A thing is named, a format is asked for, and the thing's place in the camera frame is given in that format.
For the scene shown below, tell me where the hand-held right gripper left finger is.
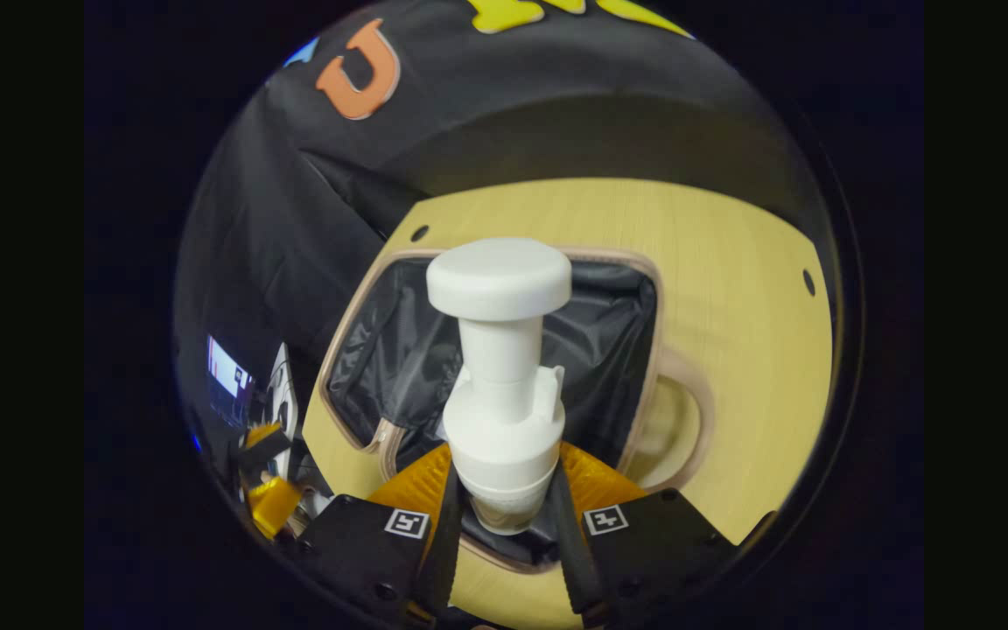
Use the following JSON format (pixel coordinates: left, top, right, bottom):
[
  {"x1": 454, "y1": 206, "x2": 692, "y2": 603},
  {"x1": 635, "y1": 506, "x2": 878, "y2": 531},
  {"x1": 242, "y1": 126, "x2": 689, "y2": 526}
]
[{"x1": 297, "y1": 442, "x2": 463, "y2": 624}]

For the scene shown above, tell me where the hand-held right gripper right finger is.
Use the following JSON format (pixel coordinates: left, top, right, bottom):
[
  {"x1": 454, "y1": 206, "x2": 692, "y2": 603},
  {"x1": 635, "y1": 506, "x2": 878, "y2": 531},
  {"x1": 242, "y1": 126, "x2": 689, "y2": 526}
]
[{"x1": 548, "y1": 441, "x2": 739, "y2": 627}]

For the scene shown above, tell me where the white pump bottle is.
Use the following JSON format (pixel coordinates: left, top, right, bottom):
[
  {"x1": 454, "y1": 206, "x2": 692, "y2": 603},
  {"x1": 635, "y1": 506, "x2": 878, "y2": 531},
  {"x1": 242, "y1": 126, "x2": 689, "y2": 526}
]
[{"x1": 425, "y1": 237, "x2": 573, "y2": 536}]

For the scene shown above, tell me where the white patterned object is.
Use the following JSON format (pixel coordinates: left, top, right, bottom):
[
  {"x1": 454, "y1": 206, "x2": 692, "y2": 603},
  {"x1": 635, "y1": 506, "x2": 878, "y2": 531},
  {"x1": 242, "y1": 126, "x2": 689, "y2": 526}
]
[{"x1": 265, "y1": 343, "x2": 300, "y2": 440}]

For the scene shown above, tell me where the lit computer screen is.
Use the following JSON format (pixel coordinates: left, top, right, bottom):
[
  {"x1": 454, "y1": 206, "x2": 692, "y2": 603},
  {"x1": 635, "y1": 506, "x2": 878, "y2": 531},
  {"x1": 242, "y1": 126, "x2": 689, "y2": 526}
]
[{"x1": 206, "y1": 335, "x2": 256, "y2": 430}]

